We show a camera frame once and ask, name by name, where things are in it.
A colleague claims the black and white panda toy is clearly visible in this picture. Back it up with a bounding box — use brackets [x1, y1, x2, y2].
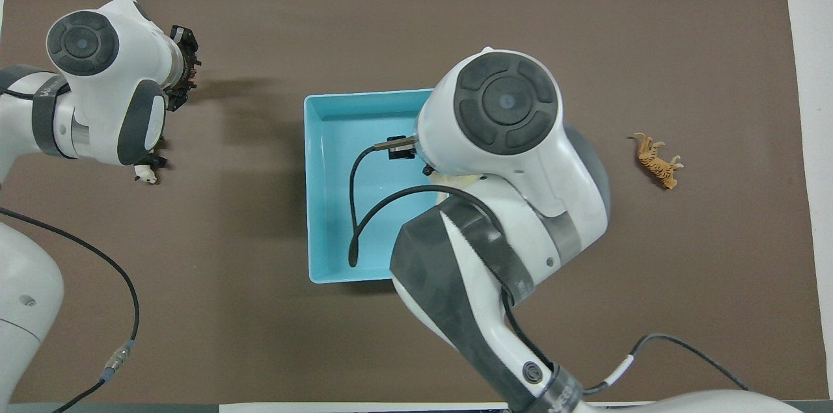
[133, 152, 169, 185]

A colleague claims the brown paper table mat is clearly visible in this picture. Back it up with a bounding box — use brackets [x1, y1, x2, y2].
[0, 0, 830, 404]

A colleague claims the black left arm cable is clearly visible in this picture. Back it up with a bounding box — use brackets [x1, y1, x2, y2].
[0, 205, 141, 413]

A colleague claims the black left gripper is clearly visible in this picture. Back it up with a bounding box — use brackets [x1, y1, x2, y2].
[165, 24, 200, 112]

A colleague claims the orange striped tiger toy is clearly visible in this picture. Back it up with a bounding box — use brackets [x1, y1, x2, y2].
[628, 132, 685, 191]

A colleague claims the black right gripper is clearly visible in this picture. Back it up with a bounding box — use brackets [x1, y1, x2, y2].
[387, 135, 418, 161]

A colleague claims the light blue plastic storage box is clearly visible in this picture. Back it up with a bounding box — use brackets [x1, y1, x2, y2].
[303, 88, 450, 285]

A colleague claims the cream alpaca toy figure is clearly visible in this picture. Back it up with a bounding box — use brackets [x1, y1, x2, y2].
[426, 169, 485, 191]

